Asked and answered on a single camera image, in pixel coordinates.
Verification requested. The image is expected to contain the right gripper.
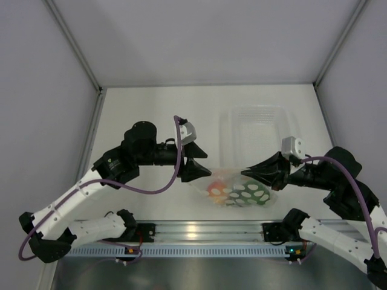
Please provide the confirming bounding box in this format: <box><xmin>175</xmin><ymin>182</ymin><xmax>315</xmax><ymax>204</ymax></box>
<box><xmin>241</xmin><ymin>150</ymin><xmax>335</xmax><ymax>190</ymax></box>

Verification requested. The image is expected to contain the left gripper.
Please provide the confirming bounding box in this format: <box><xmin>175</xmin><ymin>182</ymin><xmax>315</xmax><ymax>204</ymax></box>
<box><xmin>135</xmin><ymin>141</ymin><xmax>210</xmax><ymax>182</ymax></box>

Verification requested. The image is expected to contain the clear zip top bag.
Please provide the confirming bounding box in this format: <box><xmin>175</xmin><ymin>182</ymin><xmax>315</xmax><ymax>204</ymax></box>
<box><xmin>189</xmin><ymin>168</ymin><xmax>278</xmax><ymax>208</ymax></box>

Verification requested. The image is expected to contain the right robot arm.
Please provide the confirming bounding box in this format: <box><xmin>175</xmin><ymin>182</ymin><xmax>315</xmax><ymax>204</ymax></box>
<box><xmin>241</xmin><ymin>146</ymin><xmax>386</xmax><ymax>289</ymax></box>

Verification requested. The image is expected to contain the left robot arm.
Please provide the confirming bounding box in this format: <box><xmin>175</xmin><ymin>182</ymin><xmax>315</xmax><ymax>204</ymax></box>
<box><xmin>18</xmin><ymin>116</ymin><xmax>212</xmax><ymax>263</ymax></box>

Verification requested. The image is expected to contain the clear plastic basket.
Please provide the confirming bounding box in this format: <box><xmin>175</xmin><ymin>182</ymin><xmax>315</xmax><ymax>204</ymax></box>
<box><xmin>219</xmin><ymin>105</ymin><xmax>301</xmax><ymax>169</ymax></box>

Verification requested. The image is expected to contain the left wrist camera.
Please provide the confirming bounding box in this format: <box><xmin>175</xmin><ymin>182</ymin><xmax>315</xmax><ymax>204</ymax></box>
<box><xmin>178</xmin><ymin>118</ymin><xmax>197</xmax><ymax>146</ymax></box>

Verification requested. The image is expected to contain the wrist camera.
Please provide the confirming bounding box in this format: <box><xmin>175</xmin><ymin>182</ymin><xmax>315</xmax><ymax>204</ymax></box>
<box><xmin>281</xmin><ymin>136</ymin><xmax>305</xmax><ymax>160</ymax></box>
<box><xmin>178</xmin><ymin>118</ymin><xmax>197</xmax><ymax>146</ymax></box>

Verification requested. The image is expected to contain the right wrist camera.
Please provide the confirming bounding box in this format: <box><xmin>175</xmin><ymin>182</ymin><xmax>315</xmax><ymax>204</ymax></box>
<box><xmin>281</xmin><ymin>136</ymin><xmax>305</xmax><ymax>160</ymax></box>

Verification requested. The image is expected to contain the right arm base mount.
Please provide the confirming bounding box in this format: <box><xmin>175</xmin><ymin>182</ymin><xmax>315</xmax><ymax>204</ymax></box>
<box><xmin>262</xmin><ymin>222</ymin><xmax>300</xmax><ymax>245</ymax></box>

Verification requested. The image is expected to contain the aluminium mounting rail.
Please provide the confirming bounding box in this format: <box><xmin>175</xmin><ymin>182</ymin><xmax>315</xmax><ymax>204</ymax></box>
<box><xmin>47</xmin><ymin>219</ymin><xmax>348</xmax><ymax>244</ymax></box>

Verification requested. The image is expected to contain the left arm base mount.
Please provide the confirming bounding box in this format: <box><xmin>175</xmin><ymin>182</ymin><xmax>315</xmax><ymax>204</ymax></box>
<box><xmin>131</xmin><ymin>222</ymin><xmax>156</xmax><ymax>243</ymax></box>

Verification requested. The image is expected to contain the slotted cable duct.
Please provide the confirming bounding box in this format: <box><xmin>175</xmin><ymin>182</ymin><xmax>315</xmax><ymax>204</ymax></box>
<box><xmin>66</xmin><ymin>244</ymin><xmax>306</xmax><ymax>258</ymax></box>

